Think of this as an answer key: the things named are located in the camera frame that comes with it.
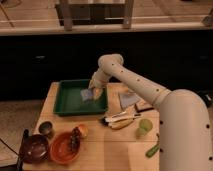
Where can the red apple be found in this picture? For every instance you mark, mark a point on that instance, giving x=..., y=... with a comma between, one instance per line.
x=83, y=130

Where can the light blue cloth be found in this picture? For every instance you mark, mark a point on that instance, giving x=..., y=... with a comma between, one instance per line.
x=127, y=99

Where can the blue sponge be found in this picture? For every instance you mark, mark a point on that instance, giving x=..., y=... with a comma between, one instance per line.
x=87, y=94

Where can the black tool beside table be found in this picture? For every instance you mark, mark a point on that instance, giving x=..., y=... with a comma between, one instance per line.
x=19, y=163

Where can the wooden block with black edge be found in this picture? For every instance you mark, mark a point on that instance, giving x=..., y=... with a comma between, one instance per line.
x=142, y=106

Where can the green pear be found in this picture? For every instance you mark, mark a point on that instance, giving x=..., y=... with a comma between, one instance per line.
x=145, y=126

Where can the dark grape bunch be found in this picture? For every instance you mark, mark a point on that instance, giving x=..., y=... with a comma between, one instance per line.
x=75, y=140

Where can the dark blue device on floor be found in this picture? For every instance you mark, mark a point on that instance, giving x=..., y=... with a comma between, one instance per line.
x=207, y=99

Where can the green plastic tray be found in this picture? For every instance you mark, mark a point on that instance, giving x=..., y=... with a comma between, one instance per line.
x=69, y=101

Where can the orange bowl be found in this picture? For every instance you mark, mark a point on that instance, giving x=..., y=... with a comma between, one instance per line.
x=61, y=151

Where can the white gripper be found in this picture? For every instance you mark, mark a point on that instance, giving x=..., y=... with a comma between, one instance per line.
x=98, y=82

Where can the small metal cup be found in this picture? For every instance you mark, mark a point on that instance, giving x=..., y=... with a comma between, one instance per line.
x=46, y=129

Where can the dark red bowl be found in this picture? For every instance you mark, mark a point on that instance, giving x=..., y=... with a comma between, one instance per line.
x=35, y=149

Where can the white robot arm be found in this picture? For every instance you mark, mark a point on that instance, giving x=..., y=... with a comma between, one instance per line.
x=185, y=133

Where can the green cucumber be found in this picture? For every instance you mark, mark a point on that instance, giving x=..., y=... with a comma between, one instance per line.
x=152, y=151

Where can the yellow banana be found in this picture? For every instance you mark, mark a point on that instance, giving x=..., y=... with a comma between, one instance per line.
x=121, y=124

